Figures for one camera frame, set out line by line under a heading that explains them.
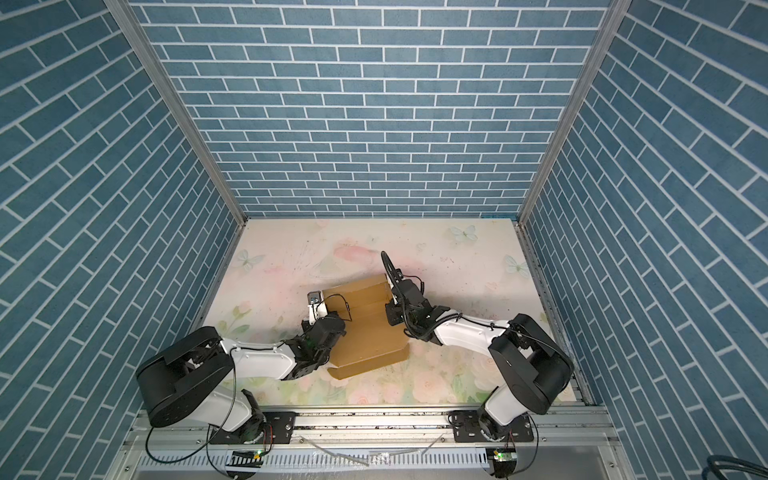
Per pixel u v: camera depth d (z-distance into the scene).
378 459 0.71
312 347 0.68
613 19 0.72
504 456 0.74
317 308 0.75
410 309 0.68
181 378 0.44
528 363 0.46
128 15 0.70
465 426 0.74
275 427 0.74
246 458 0.72
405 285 0.72
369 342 0.87
